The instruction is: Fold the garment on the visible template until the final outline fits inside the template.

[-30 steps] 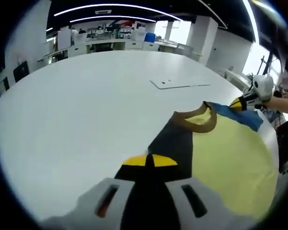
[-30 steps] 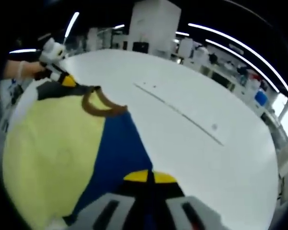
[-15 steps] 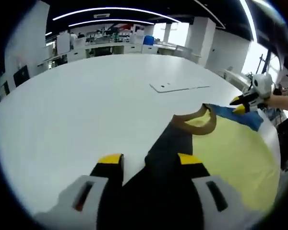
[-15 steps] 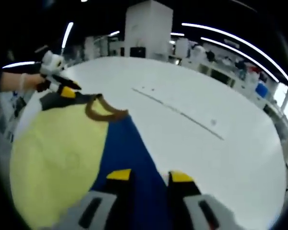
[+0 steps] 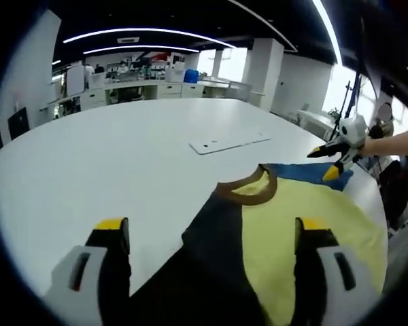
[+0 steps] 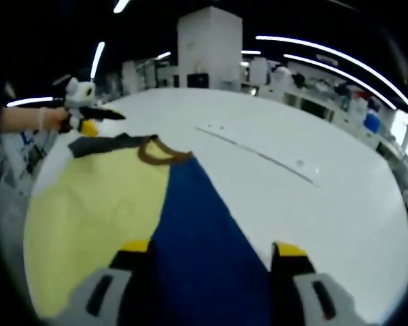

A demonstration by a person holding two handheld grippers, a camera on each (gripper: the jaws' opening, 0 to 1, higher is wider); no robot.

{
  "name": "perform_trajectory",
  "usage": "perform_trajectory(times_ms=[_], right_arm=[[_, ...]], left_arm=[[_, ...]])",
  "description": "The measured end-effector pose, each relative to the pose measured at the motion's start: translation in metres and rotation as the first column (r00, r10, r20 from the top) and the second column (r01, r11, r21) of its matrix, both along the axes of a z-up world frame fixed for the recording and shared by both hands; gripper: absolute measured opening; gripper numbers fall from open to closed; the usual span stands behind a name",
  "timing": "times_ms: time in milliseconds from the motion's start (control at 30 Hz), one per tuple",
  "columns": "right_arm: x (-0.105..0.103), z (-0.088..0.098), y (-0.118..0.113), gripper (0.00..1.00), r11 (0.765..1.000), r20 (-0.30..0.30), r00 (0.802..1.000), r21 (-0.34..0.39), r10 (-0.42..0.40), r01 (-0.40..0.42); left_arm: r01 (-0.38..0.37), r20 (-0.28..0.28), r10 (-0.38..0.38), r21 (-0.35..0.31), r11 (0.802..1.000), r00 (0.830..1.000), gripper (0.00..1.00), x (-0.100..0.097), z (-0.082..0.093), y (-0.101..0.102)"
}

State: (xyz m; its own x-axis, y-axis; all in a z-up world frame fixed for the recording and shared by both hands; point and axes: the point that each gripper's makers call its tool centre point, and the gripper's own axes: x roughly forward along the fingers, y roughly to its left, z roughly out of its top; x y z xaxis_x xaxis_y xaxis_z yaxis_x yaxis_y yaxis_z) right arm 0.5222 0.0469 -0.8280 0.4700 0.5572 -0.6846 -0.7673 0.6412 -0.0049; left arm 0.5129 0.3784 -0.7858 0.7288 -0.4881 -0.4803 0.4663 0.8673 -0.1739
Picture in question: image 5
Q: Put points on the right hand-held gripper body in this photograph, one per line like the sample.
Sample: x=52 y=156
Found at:
x=352 y=130

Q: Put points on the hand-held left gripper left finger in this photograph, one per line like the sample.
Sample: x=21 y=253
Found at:
x=85 y=282

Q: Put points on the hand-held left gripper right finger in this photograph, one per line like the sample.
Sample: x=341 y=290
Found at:
x=330 y=282

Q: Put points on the blue template mat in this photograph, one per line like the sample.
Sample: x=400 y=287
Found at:
x=302 y=175

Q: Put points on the yellow and black garment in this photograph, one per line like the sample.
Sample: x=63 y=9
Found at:
x=275 y=237

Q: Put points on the black tripod stand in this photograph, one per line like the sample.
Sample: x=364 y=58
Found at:
x=350 y=98

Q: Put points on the white table cover plate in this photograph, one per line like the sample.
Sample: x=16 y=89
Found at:
x=224 y=144

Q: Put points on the blue container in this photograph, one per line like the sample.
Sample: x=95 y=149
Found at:
x=191 y=75

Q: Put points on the white lab counter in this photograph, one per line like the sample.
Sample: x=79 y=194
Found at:
x=170 y=90

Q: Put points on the black chair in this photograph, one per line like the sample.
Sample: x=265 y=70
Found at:
x=18 y=122

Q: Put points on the whiteboard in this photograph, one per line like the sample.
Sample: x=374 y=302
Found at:
x=75 y=79

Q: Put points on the long ceiling light strip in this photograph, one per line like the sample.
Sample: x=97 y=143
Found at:
x=149 y=31

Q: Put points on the short ceiling light strip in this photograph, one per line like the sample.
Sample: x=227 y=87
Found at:
x=139 y=47

